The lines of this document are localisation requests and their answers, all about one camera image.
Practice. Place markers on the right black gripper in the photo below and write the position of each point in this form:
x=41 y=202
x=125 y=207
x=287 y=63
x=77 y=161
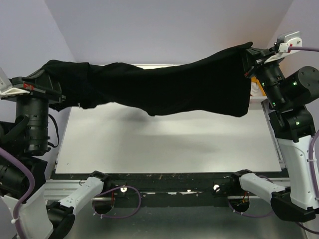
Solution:
x=255 y=56

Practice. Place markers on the white t-shirt in basket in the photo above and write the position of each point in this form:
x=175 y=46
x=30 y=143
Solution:
x=255 y=90

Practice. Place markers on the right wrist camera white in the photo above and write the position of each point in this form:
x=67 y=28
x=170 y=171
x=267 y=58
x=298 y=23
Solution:
x=285 y=41

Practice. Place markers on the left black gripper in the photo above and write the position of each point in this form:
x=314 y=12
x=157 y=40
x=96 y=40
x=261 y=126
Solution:
x=39 y=83

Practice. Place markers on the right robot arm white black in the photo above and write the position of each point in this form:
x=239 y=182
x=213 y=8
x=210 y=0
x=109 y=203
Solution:
x=295 y=132

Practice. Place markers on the aluminium rail frame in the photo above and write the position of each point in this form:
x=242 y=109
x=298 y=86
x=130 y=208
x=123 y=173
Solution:
x=117 y=139

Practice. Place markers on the yellow t-shirt in basket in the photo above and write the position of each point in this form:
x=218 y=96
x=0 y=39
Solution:
x=254 y=79

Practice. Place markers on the black t-shirt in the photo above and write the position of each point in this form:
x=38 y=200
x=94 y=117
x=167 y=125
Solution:
x=216 y=84

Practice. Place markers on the black mounting base plate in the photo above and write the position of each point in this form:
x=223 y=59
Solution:
x=163 y=190

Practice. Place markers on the white plastic laundry basket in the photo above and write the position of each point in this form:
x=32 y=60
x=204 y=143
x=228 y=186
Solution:
x=257 y=100

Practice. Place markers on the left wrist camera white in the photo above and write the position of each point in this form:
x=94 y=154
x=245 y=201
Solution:
x=7 y=89

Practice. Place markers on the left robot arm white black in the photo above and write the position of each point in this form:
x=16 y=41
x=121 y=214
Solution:
x=22 y=171

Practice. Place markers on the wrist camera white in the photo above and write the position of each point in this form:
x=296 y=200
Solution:
x=285 y=41
x=7 y=89

